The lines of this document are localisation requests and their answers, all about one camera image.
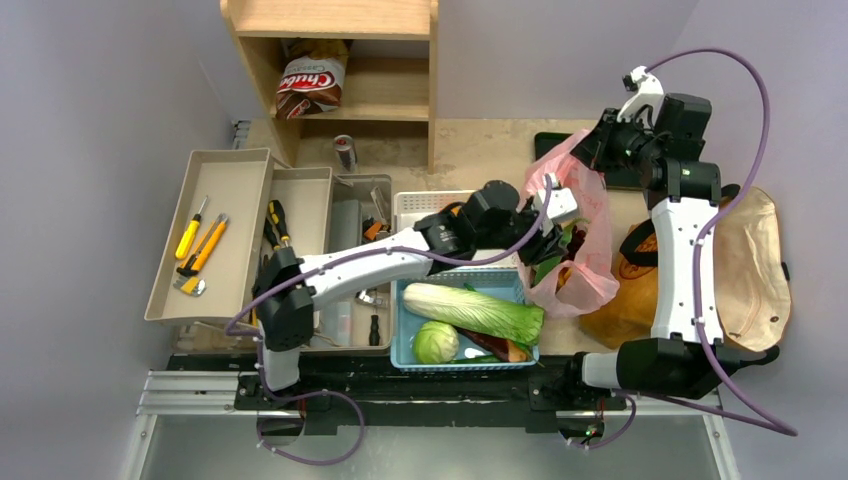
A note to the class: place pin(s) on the grey plastic case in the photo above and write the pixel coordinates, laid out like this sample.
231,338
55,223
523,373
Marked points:
345,230

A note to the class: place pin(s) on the blue perforated basket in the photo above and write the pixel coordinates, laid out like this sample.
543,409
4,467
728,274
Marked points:
499,283

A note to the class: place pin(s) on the Chubs snack bag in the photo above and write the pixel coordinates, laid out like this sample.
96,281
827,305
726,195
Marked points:
313,78

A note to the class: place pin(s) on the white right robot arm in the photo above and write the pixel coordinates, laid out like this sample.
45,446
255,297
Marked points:
661,138

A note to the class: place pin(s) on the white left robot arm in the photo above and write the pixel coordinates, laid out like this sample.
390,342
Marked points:
492,224

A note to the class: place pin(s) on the black tray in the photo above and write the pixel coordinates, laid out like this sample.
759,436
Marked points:
622,180

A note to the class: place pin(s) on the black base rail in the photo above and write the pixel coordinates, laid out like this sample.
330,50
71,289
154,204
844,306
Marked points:
337,391

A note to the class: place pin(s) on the beige toolbox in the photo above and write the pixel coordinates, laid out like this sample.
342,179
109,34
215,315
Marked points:
326,215

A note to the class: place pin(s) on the green napa cabbage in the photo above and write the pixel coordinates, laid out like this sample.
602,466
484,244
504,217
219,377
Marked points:
476,312

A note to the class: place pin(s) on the orange hex key set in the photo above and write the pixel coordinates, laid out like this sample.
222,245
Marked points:
374,230

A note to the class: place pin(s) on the dark purple grapes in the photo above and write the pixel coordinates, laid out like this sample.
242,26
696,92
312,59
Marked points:
577,239

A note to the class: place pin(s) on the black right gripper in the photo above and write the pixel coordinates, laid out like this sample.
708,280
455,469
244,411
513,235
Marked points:
592,147

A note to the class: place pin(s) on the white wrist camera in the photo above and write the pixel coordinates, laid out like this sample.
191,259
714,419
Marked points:
555,208
646,90

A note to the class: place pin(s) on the small black screwdriver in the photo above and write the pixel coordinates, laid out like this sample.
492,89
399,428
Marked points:
374,337

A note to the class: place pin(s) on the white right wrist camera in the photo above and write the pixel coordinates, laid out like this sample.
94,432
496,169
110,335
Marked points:
646,90

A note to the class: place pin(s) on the pink plastic grocery bag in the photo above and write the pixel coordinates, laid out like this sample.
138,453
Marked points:
591,285

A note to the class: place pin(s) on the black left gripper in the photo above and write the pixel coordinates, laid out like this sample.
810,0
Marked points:
542,246

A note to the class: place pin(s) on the white perforated basket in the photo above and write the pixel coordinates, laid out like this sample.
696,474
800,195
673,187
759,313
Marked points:
410,207

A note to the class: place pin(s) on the beige toolbox tray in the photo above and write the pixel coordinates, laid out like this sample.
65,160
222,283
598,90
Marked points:
239,184

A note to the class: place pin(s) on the brown Trader Joe's bag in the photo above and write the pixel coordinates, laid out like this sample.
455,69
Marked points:
751,280

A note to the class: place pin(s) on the clear small parts box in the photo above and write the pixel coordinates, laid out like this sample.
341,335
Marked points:
337,323

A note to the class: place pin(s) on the black yellow screwdriver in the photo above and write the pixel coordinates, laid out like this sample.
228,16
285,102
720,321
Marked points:
270,236
276,215

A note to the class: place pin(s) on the orange carrot piece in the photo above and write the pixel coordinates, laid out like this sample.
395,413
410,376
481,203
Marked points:
564,274

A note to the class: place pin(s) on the orange utility knife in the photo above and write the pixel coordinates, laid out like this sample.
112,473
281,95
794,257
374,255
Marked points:
196,261

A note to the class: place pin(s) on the wooden shelf unit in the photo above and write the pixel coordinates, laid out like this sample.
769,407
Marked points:
348,61

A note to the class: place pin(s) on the silver drink can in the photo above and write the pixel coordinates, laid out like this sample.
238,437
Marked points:
344,148

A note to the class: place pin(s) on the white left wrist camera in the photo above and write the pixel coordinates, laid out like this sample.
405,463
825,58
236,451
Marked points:
555,208

